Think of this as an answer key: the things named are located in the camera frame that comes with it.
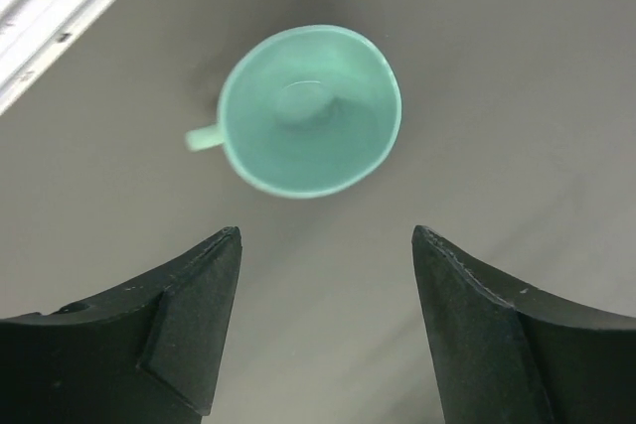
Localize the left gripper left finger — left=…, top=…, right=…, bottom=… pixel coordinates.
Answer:
left=1, top=227, right=242, bottom=423

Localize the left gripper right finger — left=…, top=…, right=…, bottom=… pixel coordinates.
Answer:
left=411, top=225, right=635, bottom=423

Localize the mint green cup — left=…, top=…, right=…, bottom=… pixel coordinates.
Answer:
left=185, top=25, right=402, bottom=199

